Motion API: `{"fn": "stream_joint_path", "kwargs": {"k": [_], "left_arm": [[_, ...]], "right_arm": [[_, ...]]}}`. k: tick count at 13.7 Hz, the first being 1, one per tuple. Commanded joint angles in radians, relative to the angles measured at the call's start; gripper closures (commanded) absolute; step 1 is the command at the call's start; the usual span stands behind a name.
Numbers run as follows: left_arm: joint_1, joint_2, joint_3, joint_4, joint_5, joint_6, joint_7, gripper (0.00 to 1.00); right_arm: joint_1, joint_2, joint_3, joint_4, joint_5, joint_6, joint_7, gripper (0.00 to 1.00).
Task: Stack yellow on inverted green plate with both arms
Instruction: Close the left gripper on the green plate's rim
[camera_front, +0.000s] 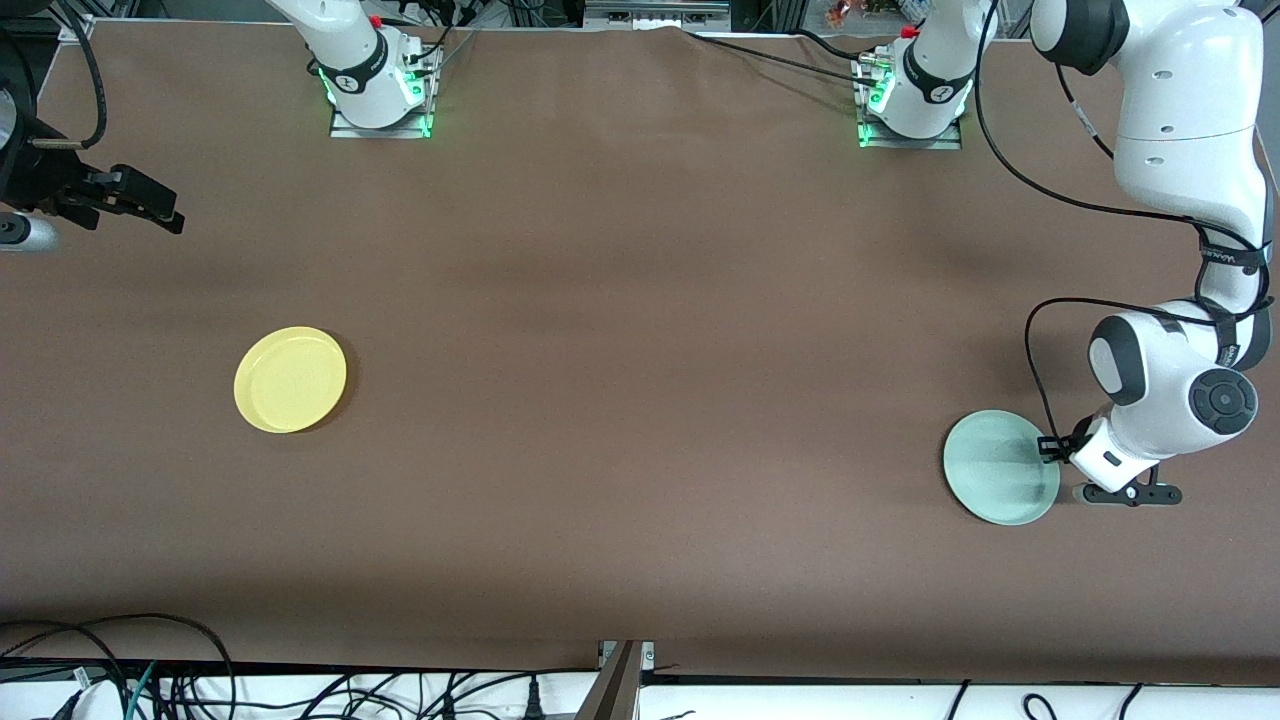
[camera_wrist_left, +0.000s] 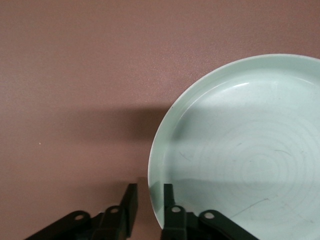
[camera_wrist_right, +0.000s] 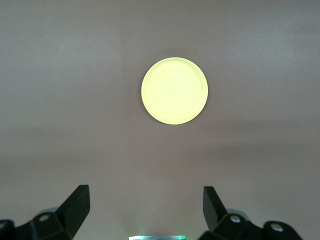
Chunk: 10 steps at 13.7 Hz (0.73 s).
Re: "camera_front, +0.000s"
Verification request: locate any light green plate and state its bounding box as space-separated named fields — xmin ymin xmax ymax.
xmin=943 ymin=410 xmax=1061 ymax=526

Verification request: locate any yellow plate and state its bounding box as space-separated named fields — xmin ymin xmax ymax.
xmin=233 ymin=326 xmax=348 ymax=434

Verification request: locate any brown table cover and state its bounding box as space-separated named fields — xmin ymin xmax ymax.
xmin=0 ymin=18 xmax=1280 ymax=686

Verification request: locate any orange background object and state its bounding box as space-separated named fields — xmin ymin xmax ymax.
xmin=825 ymin=0 xmax=901 ymax=26

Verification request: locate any aluminium profile beam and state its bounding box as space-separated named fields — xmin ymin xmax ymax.
xmin=575 ymin=640 xmax=646 ymax=720

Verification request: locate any grey power strip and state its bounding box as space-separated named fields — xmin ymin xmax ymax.
xmin=585 ymin=0 xmax=731 ymax=31

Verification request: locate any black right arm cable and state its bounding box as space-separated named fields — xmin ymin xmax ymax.
xmin=0 ymin=0 xmax=107 ymax=153

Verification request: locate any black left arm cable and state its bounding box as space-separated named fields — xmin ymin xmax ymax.
xmin=973 ymin=0 xmax=1276 ymax=446

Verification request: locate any aluminium frame corner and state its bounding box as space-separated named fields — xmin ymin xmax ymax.
xmin=40 ymin=0 xmax=96 ymax=46

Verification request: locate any black arm base cable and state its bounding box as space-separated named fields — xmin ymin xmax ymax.
xmin=400 ymin=15 xmax=481 ymax=79

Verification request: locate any black looped floor cable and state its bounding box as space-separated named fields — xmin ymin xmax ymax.
xmin=0 ymin=621 xmax=127 ymax=720
xmin=0 ymin=612 xmax=237 ymax=720

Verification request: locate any small metal bracket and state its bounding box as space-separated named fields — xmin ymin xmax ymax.
xmin=598 ymin=640 xmax=656 ymax=673

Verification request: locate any black cable on table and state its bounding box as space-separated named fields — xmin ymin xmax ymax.
xmin=795 ymin=28 xmax=873 ymax=63
xmin=685 ymin=28 xmax=881 ymax=87

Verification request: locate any green cable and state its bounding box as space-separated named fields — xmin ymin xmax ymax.
xmin=125 ymin=660 xmax=161 ymax=720

